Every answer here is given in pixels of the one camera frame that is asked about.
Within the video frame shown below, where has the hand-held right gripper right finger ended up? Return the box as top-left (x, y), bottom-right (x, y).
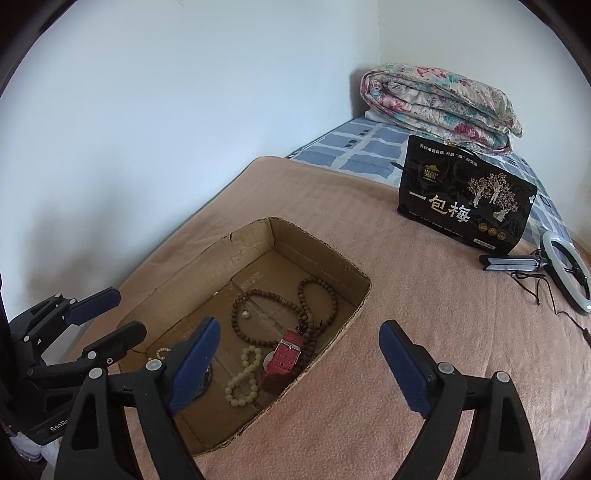
top-left (379, 319), bottom-right (541, 480)

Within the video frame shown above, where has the brown wooden bead necklace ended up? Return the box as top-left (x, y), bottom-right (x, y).
top-left (231, 276), bottom-right (339, 358)

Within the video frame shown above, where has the brown cardboard box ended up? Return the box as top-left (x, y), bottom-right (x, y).
top-left (115, 217), bottom-right (372, 457)

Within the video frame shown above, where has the pale bead bracelet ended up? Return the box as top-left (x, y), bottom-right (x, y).
top-left (224, 345), bottom-right (262, 408)

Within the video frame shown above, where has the pink blanket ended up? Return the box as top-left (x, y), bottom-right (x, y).
top-left (69, 156), bottom-right (591, 480)

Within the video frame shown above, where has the black printed snack bag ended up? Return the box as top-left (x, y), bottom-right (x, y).
top-left (397, 135), bottom-right (539, 254)

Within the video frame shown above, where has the folded floral quilt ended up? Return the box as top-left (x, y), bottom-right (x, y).
top-left (359, 64), bottom-right (524, 155)

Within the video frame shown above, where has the ring light with folded tripod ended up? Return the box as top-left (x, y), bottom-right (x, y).
top-left (479, 231), bottom-right (591, 315)

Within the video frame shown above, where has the red leather strap wristwatch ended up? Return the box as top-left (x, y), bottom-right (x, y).
top-left (260, 329), bottom-right (306, 394)

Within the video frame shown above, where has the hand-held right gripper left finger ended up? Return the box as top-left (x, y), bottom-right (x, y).
top-left (54, 317), bottom-right (221, 480)

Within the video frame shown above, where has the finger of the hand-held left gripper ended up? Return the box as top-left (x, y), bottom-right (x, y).
top-left (25, 322), bottom-right (147, 393)
top-left (9, 286), bottom-right (122, 346)

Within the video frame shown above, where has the blue checked bed sheet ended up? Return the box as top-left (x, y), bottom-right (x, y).
top-left (285, 115), bottom-right (571, 241)

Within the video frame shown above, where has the black ring light cable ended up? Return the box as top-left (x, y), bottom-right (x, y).
top-left (510, 270), bottom-right (591, 344)

